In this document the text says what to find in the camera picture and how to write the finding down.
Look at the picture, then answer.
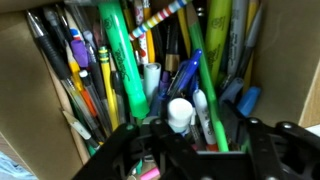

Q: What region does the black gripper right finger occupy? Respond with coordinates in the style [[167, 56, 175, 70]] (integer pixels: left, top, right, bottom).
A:
[[244, 116, 320, 180]]

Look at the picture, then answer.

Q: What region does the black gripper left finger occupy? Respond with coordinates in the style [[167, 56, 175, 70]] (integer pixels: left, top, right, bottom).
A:
[[71, 118, 201, 180]]

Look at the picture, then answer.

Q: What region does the white cap marker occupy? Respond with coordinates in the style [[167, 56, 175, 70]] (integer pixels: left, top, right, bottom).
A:
[[167, 97, 194, 134]]

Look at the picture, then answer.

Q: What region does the brown cardboard box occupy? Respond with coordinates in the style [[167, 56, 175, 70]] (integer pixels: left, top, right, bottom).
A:
[[0, 0, 320, 180]]

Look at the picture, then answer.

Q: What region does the pink eraser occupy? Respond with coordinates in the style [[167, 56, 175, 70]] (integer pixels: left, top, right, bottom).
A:
[[139, 167, 161, 180]]

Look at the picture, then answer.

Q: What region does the orange pen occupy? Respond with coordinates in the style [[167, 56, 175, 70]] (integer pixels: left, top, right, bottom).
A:
[[79, 88, 98, 118]]

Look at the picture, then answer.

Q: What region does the yellow pencil green ferrule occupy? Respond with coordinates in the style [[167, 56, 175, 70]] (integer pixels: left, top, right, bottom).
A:
[[98, 45, 120, 132]]

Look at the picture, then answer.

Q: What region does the bright blue pen cap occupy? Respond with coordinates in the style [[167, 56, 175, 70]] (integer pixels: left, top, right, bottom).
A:
[[236, 86, 262, 118]]

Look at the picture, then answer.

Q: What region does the grey blue pen cap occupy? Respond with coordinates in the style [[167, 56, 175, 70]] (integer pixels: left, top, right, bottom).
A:
[[219, 77, 244, 103]]

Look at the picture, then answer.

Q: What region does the white cylindrical tube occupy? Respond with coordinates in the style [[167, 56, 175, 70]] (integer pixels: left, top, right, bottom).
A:
[[143, 62, 162, 105]]

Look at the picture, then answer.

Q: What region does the white marker with black print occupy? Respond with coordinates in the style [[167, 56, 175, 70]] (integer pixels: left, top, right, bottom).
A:
[[192, 89, 219, 152]]

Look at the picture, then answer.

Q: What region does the pencil with purple eraser cap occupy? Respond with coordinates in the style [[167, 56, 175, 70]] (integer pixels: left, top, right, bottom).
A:
[[64, 39, 90, 92]]

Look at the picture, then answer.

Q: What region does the blue cloth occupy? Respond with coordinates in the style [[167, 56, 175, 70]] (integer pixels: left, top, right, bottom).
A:
[[0, 151, 38, 180]]

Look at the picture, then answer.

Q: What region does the blue ballpoint pen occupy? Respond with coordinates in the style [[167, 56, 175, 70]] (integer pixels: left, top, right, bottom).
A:
[[166, 48, 203, 100]]

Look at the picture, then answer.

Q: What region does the plain yellow pencil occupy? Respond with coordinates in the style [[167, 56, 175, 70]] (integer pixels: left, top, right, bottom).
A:
[[142, 0, 156, 64], [177, 8, 192, 58]]

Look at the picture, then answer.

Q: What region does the clear pen black grip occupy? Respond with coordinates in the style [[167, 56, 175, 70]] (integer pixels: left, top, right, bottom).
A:
[[25, 9, 108, 141]]

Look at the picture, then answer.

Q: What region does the black pen gold band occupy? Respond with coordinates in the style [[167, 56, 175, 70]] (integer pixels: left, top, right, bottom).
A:
[[164, 16, 181, 73]]

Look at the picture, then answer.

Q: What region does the slim grey pen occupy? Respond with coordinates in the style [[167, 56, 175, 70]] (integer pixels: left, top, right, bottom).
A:
[[237, 3, 264, 78]]

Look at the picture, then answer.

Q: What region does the white pen red pattern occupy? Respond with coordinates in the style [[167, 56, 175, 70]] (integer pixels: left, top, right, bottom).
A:
[[133, 0, 149, 64]]

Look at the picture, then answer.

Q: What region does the grey permanent marker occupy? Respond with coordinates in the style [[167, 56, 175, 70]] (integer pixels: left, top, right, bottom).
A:
[[226, 0, 250, 78]]

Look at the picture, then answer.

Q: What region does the yellow green highlighter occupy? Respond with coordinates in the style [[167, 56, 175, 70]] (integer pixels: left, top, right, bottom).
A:
[[204, 0, 233, 84]]

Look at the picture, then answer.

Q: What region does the multicolour striped pencil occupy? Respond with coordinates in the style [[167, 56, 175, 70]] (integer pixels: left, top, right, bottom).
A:
[[128, 0, 193, 42]]

